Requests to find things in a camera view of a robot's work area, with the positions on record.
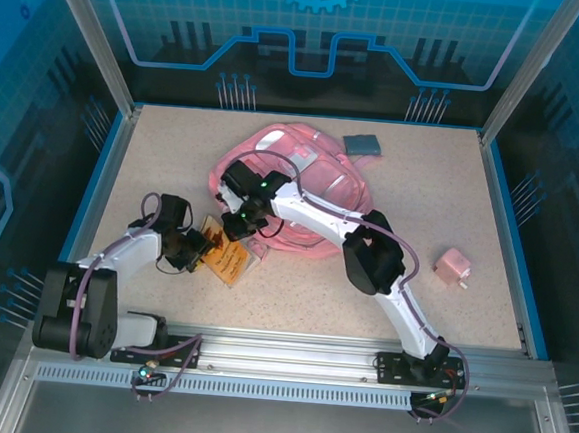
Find grey blue pouch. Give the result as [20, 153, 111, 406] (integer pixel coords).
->
[342, 133, 383, 158]

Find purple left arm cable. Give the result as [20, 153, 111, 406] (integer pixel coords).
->
[65, 187, 218, 407]

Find slotted grey cable duct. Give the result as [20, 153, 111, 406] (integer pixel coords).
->
[34, 361, 415, 413]

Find pink student backpack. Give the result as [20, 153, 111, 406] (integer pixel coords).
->
[201, 114, 387, 272]

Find small LED connector board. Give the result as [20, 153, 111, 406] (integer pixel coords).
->
[410, 386, 458, 409]
[130, 362, 168, 387]

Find orange brown paperback book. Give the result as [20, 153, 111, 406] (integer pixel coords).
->
[194, 213, 253, 289]

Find thin black gripper wire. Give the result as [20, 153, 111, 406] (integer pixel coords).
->
[156, 251, 188, 276]
[256, 216, 285, 240]

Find thin black right gripper wire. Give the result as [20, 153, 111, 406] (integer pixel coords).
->
[256, 216, 285, 240]

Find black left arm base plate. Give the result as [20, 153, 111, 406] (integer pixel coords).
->
[109, 329, 202, 371]

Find aluminium table side rail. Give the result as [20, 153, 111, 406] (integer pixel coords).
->
[42, 99, 144, 329]
[462, 130, 548, 355]

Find aluminium frame post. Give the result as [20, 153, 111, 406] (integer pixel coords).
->
[30, 0, 152, 119]
[478, 0, 579, 153]

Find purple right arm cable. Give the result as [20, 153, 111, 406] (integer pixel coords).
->
[226, 147, 488, 428]

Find small pink cube box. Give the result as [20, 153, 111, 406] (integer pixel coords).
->
[431, 245, 474, 291]

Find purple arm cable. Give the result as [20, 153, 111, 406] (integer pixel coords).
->
[65, 187, 218, 407]
[226, 147, 488, 428]

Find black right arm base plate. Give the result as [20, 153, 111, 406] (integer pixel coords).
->
[375, 351, 471, 392]

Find aluminium mounting rail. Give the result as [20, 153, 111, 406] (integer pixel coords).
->
[22, 309, 561, 400]

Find small metal corner bracket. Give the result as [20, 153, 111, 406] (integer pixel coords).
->
[513, 322, 532, 356]

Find thin black left gripper wire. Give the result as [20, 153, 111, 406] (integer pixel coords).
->
[156, 251, 188, 276]

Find metal tray shelf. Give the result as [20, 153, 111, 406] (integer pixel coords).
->
[0, 343, 579, 433]

